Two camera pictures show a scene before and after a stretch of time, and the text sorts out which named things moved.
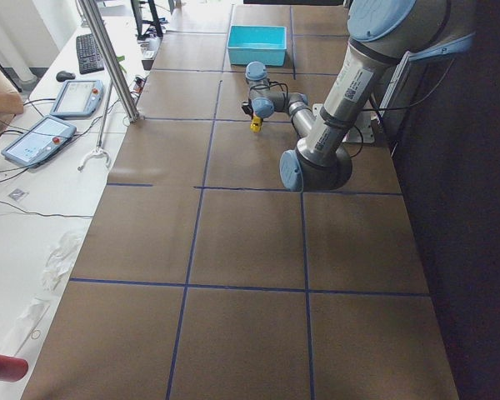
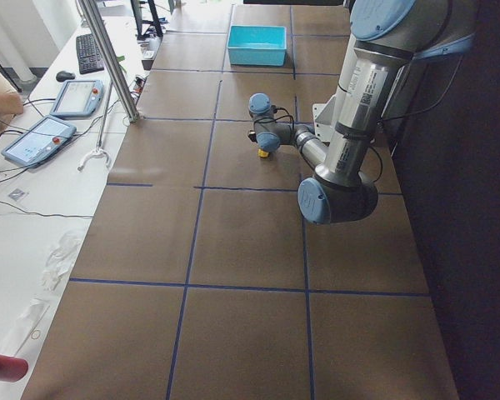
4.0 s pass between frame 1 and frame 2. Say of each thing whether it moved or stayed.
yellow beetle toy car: moved
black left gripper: moved
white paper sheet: stayed
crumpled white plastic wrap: stayed
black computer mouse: stayed
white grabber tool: stayed
